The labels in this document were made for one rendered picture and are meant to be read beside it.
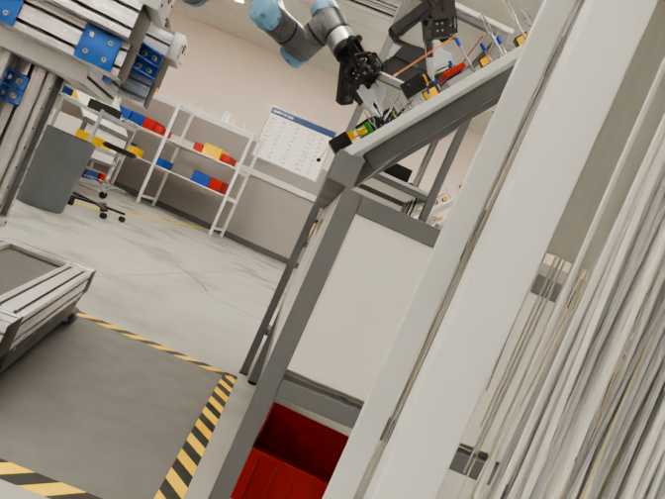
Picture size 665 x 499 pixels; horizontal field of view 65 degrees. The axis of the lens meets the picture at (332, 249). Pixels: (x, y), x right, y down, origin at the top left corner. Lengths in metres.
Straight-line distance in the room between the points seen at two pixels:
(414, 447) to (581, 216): 0.43
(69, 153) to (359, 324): 3.73
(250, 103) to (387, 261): 8.56
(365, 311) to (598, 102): 0.80
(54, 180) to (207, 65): 5.83
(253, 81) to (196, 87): 1.04
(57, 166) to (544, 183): 4.37
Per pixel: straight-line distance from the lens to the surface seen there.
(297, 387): 1.07
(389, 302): 1.05
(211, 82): 9.84
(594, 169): 0.67
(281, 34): 1.44
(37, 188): 4.59
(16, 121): 1.71
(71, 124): 7.63
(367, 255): 1.04
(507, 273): 0.28
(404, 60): 2.49
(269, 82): 9.55
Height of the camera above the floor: 0.69
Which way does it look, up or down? 1 degrees down
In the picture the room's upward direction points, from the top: 24 degrees clockwise
